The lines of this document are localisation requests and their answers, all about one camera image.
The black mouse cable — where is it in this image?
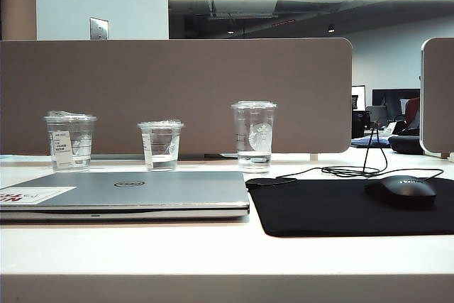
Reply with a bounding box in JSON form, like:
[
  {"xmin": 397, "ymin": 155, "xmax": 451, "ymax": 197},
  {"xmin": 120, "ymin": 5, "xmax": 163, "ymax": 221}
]
[{"xmin": 245, "ymin": 127, "xmax": 444, "ymax": 187}]

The black bag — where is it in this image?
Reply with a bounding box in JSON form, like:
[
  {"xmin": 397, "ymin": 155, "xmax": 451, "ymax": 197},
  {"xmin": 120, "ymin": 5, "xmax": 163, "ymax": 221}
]
[{"xmin": 388, "ymin": 134, "xmax": 425, "ymax": 155}]

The brown fabric desk divider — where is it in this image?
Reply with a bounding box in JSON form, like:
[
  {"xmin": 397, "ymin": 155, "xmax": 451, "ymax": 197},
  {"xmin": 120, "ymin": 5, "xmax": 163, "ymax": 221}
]
[{"xmin": 0, "ymin": 37, "xmax": 353, "ymax": 162}]

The large black monitor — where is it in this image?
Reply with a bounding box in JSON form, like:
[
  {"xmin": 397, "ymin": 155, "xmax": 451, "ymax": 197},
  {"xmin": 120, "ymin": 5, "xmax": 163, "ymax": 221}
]
[{"xmin": 372, "ymin": 89, "xmax": 421, "ymax": 119}]

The silver closed laptop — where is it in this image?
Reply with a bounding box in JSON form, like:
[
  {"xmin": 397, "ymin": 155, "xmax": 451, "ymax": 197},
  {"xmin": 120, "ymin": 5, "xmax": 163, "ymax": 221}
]
[{"xmin": 0, "ymin": 170, "xmax": 251, "ymax": 221}]

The black mouse pad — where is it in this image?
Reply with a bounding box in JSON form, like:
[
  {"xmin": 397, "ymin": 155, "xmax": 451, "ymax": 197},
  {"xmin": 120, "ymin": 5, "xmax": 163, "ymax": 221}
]
[{"xmin": 245, "ymin": 176, "xmax": 454, "ymax": 238}]

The white-edged brown desk divider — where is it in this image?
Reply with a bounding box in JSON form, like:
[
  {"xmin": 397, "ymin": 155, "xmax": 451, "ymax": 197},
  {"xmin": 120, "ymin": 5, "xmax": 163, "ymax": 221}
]
[{"xmin": 420, "ymin": 37, "xmax": 454, "ymax": 158}]

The small clear plastic cup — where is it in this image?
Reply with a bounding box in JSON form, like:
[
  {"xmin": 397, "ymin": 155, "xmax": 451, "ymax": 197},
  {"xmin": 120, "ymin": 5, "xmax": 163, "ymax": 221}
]
[{"xmin": 136, "ymin": 121, "xmax": 185, "ymax": 172}]

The tall clear logo cup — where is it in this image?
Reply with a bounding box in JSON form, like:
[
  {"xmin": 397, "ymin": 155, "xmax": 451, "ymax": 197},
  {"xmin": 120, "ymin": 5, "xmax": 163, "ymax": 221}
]
[{"xmin": 230, "ymin": 100, "xmax": 278, "ymax": 175}]

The clear cup with label sticker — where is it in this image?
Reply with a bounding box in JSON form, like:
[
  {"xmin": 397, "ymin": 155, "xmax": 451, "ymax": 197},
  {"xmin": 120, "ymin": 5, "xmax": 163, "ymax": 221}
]
[{"xmin": 43, "ymin": 110, "xmax": 98, "ymax": 172}]

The blue checked cloth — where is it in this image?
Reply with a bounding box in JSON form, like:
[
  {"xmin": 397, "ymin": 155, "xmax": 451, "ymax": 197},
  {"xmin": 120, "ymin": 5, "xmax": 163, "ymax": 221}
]
[{"xmin": 352, "ymin": 135, "xmax": 391, "ymax": 148}]

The metal wall plate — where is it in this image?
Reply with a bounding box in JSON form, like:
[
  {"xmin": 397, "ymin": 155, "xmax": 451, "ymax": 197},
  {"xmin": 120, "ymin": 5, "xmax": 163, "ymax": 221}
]
[{"xmin": 89, "ymin": 16, "xmax": 110, "ymax": 40}]

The black computer mouse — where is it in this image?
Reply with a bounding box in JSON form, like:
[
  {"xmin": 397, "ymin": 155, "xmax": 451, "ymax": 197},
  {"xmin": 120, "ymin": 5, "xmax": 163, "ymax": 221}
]
[{"xmin": 365, "ymin": 175, "xmax": 437, "ymax": 207}]

